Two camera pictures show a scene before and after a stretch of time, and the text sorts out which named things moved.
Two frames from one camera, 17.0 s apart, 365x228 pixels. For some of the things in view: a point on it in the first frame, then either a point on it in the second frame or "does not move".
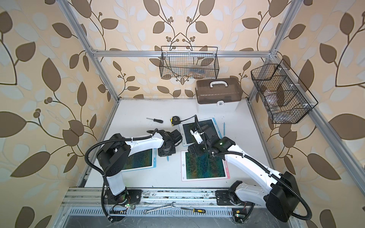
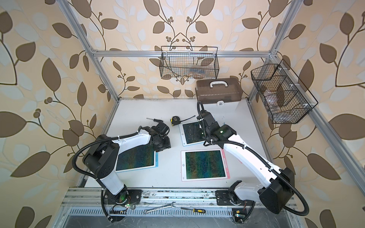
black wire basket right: (283, 96) does not move
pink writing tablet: (195, 168) does not move
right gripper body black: (200, 148) to (207, 134)
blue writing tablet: (143, 159) does not move
